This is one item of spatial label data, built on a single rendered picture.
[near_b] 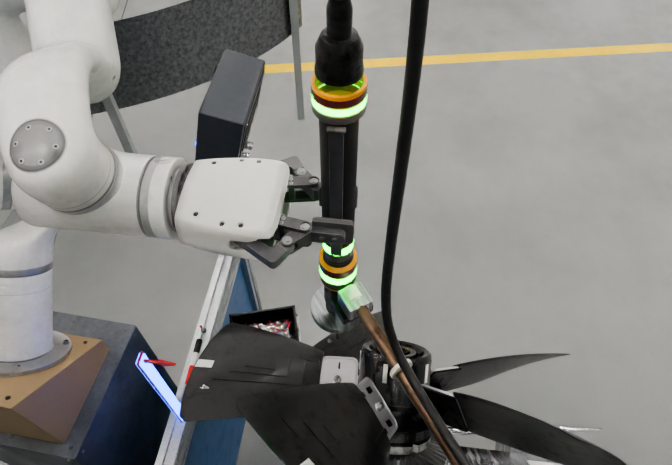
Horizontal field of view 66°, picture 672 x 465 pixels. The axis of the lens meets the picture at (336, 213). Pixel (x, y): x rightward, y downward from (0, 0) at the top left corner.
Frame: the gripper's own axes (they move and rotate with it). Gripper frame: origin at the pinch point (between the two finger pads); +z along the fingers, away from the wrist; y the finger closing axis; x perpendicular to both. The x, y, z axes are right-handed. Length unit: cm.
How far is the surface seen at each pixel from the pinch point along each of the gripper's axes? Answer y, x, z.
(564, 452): 10, -36, 33
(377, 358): -1.9, -39.1, 6.7
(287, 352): -4.7, -47.3, -9.0
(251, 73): -76, -42, -30
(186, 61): -153, -96, -83
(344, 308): 4.2, -11.9, 1.5
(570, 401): -46, -165, 88
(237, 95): -67, -42, -32
